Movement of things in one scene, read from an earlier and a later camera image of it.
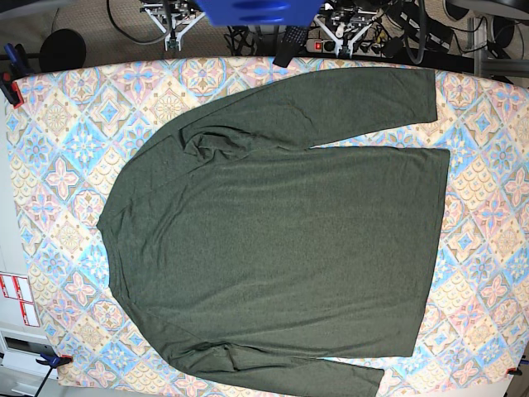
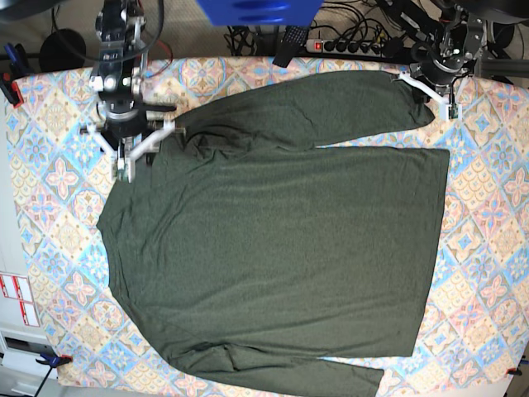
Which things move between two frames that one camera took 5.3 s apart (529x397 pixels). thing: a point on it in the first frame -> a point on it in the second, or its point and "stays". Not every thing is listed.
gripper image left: [190, 25] -> [126, 113]
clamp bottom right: [512, 370] stays
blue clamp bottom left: [53, 361] stays
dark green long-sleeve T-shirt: [226, 236] stays
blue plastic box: [260, 13] stays
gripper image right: [325, 27] -> [437, 73]
